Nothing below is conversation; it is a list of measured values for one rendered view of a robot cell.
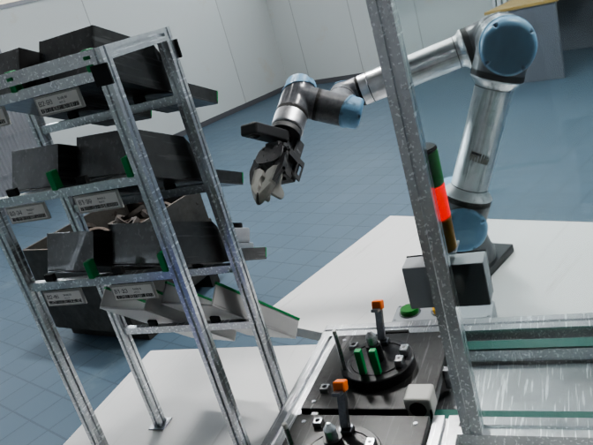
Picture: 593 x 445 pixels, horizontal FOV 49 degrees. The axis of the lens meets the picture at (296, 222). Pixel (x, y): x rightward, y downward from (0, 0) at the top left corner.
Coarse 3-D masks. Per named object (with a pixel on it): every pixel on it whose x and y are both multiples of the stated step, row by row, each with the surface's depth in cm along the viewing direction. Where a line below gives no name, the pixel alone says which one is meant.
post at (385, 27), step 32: (384, 0) 80; (384, 32) 82; (384, 64) 83; (416, 128) 85; (416, 160) 87; (416, 192) 88; (416, 224) 90; (448, 288) 93; (448, 320) 95; (448, 352) 97
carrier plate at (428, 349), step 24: (360, 336) 135; (408, 336) 131; (432, 336) 128; (336, 360) 129; (432, 360) 121; (408, 384) 116; (432, 384) 114; (312, 408) 117; (336, 408) 115; (360, 408) 113; (384, 408) 112
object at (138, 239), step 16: (112, 224) 114; (128, 224) 112; (144, 224) 110; (176, 224) 110; (192, 224) 113; (208, 224) 116; (112, 240) 114; (128, 240) 112; (144, 240) 110; (192, 240) 113; (208, 240) 116; (112, 256) 114; (128, 256) 112; (144, 256) 110; (192, 256) 113; (208, 256) 116; (224, 256) 120; (256, 256) 127
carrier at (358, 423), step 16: (304, 416) 116; (320, 416) 114; (336, 416) 113; (352, 416) 112; (368, 416) 111; (384, 416) 110; (400, 416) 109; (416, 416) 108; (288, 432) 98; (304, 432) 111; (320, 432) 110; (336, 432) 99; (352, 432) 104; (368, 432) 104; (384, 432) 106; (400, 432) 105; (416, 432) 104
